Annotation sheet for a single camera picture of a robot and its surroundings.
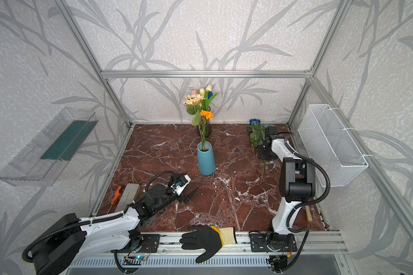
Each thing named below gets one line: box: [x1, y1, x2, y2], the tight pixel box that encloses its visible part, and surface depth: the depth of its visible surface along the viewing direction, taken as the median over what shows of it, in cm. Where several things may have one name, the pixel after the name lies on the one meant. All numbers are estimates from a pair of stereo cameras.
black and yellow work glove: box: [179, 225, 237, 263], surface depth 75 cm
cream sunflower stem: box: [182, 93, 206, 149], surface depth 74 cm
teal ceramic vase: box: [197, 140, 216, 176], surface depth 86 cm
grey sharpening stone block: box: [114, 183, 141, 213], surface depth 87 cm
